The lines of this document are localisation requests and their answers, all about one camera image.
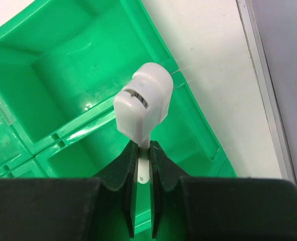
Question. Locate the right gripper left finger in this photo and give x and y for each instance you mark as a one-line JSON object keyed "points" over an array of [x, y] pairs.
{"points": [[101, 207]]}

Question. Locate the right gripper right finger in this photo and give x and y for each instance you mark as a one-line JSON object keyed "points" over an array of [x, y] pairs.
{"points": [[184, 207]]}

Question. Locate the green plastic divided bin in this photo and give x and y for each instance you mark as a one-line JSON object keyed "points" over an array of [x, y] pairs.
{"points": [[61, 64]]}

